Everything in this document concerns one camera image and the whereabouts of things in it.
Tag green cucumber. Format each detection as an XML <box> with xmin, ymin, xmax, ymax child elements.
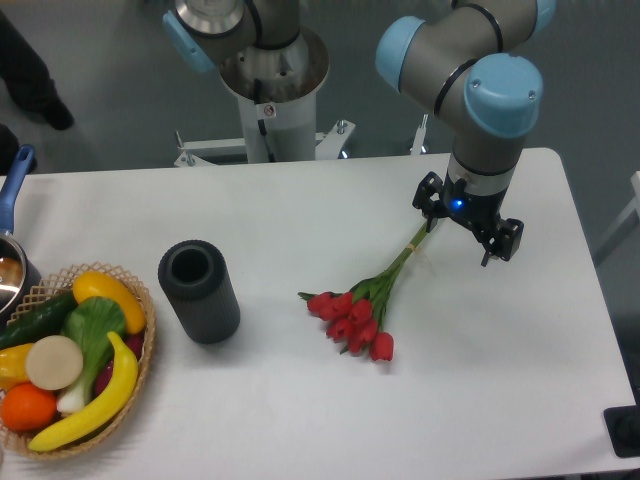
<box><xmin>1</xmin><ymin>291</ymin><xmax>78</xmax><ymax>350</ymax></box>

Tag white frame at right edge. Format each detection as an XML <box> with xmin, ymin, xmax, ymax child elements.
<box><xmin>592</xmin><ymin>171</ymin><xmax>639</xmax><ymax>267</ymax></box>

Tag blue handled saucepan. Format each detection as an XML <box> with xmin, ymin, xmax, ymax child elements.
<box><xmin>1</xmin><ymin>144</ymin><xmax>41</xmax><ymax>329</ymax></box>

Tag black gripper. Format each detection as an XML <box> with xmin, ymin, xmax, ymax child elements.
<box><xmin>412</xmin><ymin>172</ymin><xmax>524</xmax><ymax>267</ymax></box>

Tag dark grey ribbed vase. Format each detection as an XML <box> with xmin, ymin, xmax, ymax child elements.
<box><xmin>158</xmin><ymin>240</ymin><xmax>241</xmax><ymax>344</ymax></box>

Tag yellow bell pepper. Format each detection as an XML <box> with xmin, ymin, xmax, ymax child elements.
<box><xmin>0</xmin><ymin>343</ymin><xmax>34</xmax><ymax>391</ymax></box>

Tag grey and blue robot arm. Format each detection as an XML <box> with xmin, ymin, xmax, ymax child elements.
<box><xmin>162</xmin><ymin>1</ymin><xmax>556</xmax><ymax>261</ymax></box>

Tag red purple vegetable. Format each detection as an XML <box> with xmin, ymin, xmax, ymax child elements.
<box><xmin>94</xmin><ymin>333</ymin><xmax>144</xmax><ymax>397</ymax></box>

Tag woven wicker basket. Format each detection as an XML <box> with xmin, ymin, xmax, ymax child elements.
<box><xmin>1</xmin><ymin>262</ymin><xmax>156</xmax><ymax>460</ymax></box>

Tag person's dark leg and shoe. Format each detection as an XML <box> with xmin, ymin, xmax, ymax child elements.
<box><xmin>1</xmin><ymin>12</ymin><xmax>74</xmax><ymax>131</ymax></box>

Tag red tulip bouquet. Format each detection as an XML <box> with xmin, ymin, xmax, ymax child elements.
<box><xmin>298</xmin><ymin>225</ymin><xmax>428</xmax><ymax>362</ymax></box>

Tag round beige disc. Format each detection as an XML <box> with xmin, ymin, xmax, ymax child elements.
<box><xmin>25</xmin><ymin>335</ymin><xmax>83</xmax><ymax>391</ymax></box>

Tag green bok choy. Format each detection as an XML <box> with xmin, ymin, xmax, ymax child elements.
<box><xmin>57</xmin><ymin>297</ymin><xmax>126</xmax><ymax>416</ymax></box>

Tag orange fruit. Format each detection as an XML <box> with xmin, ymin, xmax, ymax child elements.
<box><xmin>1</xmin><ymin>383</ymin><xmax>57</xmax><ymax>432</ymax></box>

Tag yellow banana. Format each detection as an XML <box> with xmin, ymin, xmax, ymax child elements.
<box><xmin>28</xmin><ymin>332</ymin><xmax>138</xmax><ymax>453</ymax></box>

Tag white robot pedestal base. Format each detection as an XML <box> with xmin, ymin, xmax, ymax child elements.
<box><xmin>175</xmin><ymin>27</ymin><xmax>356</xmax><ymax>167</ymax></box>

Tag black device at table edge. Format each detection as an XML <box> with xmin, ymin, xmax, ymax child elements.
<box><xmin>603</xmin><ymin>405</ymin><xmax>639</xmax><ymax>458</ymax></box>

